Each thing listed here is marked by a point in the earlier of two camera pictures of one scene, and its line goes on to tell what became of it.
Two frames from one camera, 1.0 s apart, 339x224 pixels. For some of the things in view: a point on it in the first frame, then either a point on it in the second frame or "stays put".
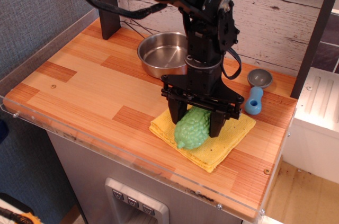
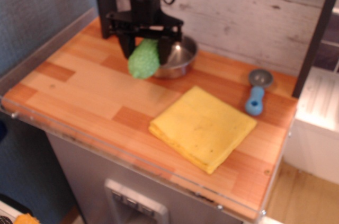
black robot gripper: x=203 y=85 to x=145 y=17
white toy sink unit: x=311 y=142 stays put
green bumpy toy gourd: x=192 y=131 to x=144 y=61
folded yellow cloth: x=207 y=157 stays put
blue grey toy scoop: x=258 y=78 stays put
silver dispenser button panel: x=127 y=205 stays put
